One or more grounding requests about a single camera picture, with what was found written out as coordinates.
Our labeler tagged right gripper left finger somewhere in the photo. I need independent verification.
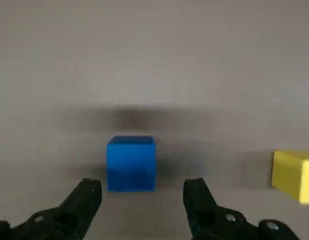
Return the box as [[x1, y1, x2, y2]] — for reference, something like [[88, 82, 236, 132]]
[[0, 177, 103, 240]]

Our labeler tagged blue cube block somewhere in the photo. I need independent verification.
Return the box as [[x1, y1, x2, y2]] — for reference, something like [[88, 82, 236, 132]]
[[106, 135, 158, 193]]

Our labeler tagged yellow cube block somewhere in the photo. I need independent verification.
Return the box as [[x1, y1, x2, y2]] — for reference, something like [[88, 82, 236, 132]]
[[270, 149, 309, 205]]

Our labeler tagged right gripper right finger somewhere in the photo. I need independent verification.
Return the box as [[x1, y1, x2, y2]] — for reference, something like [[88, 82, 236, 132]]
[[183, 177, 300, 240]]

